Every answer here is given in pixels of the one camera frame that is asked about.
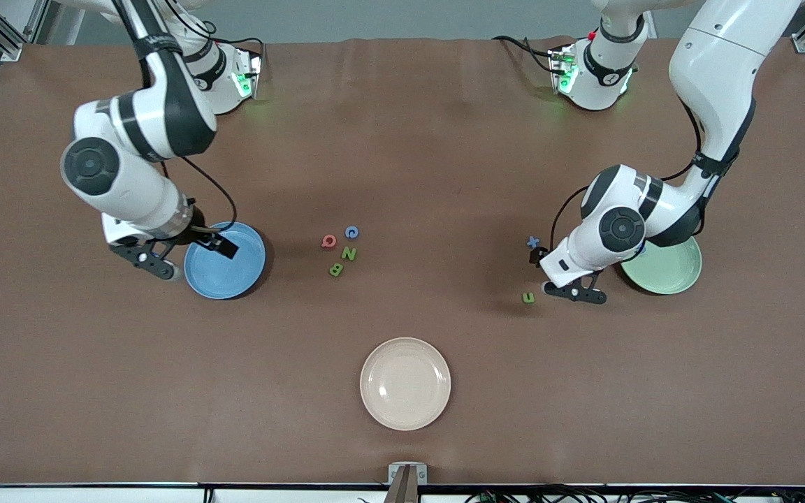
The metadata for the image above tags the blue plate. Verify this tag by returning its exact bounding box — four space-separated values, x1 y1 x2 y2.
184 221 267 300

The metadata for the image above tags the green plate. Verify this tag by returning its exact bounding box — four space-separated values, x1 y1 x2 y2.
619 238 703 296

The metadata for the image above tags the cream plate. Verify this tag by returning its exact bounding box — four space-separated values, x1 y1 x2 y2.
360 337 452 432

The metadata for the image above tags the brown table cover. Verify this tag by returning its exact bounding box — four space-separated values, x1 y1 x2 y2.
0 36 805 486

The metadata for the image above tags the black right arm base cable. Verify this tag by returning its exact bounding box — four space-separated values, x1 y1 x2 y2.
214 28 266 60

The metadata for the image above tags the black arm base cable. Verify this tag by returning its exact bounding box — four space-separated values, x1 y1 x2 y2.
214 28 266 60
491 35 558 75

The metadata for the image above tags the black left arm base cable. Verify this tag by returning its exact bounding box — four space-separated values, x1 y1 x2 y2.
491 35 558 75

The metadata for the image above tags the grey metal camera mount bracket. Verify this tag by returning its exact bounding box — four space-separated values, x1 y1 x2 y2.
383 462 428 503

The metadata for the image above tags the white table edge rail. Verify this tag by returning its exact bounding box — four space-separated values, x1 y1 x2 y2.
0 484 805 503

